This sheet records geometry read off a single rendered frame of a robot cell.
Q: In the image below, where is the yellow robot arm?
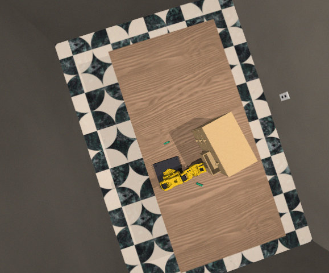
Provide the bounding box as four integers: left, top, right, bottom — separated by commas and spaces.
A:
159, 167, 193, 191

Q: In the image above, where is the tan wooden chest of drawers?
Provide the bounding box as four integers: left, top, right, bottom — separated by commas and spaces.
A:
192, 112, 257, 177

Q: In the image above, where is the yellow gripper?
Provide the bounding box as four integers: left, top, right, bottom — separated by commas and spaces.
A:
190, 163, 207, 176

